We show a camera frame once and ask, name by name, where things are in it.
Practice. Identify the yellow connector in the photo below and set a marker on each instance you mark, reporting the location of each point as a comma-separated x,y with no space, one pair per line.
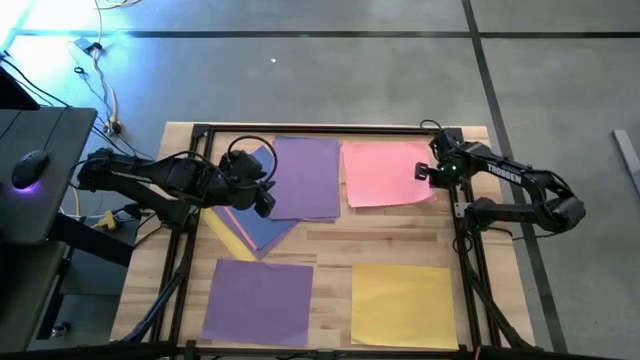
106,221

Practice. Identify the black side desk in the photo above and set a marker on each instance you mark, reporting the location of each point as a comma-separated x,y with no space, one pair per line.
50,150

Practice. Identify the black desk screen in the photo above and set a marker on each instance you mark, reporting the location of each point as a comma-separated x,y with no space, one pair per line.
12,95

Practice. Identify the grey metal strip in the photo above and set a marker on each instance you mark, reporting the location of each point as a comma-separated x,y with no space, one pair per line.
627,155

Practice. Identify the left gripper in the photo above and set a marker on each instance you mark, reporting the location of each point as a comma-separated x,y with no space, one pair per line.
242,180

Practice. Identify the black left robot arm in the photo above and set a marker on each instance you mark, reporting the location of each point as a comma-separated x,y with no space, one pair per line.
150,172

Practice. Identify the black aluminium frame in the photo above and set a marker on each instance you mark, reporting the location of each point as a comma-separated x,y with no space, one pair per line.
325,129

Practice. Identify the desk caster wheel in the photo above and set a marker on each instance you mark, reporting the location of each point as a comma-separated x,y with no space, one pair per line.
61,330

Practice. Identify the yellow paper sheet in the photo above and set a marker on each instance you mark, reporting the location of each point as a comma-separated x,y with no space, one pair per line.
231,235
402,305

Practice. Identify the black computer mouse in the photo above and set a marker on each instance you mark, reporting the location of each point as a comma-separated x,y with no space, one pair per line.
30,167

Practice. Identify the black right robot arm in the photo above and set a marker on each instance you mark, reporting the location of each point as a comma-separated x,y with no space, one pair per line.
537,184

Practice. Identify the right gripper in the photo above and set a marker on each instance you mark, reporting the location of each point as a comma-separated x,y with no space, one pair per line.
449,165

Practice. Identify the purple paper sheet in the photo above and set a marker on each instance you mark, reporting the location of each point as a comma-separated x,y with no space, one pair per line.
305,175
257,300
275,242

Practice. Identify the grey power adapter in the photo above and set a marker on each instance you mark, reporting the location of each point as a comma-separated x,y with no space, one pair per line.
85,45

